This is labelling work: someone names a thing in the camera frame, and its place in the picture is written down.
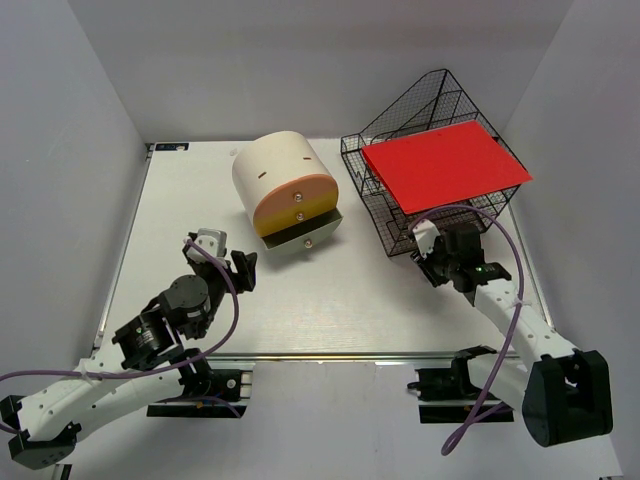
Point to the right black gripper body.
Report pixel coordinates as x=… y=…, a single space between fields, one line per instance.
x=438 y=265

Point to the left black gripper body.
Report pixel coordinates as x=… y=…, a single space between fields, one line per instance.
x=220 y=286

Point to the red paper folder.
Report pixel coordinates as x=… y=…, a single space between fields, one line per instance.
x=443 y=166

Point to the cream round drawer box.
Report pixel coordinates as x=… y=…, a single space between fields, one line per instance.
x=289 y=195

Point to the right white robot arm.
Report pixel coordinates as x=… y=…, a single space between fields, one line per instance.
x=562 y=392

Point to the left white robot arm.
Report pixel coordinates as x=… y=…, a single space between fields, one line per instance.
x=146 y=362

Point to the blue label sticker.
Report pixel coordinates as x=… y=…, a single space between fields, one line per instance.
x=171 y=147

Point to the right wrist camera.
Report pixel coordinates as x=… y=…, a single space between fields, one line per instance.
x=425 y=233

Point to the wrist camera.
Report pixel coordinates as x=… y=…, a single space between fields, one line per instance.
x=211 y=241
x=425 y=233

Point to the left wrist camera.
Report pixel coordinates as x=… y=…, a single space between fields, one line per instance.
x=211 y=241

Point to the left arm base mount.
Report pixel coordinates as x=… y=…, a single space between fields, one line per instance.
x=208 y=390

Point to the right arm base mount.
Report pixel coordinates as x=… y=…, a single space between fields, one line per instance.
x=447 y=393

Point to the black wire mesh organizer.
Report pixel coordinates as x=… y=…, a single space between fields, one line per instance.
x=435 y=100

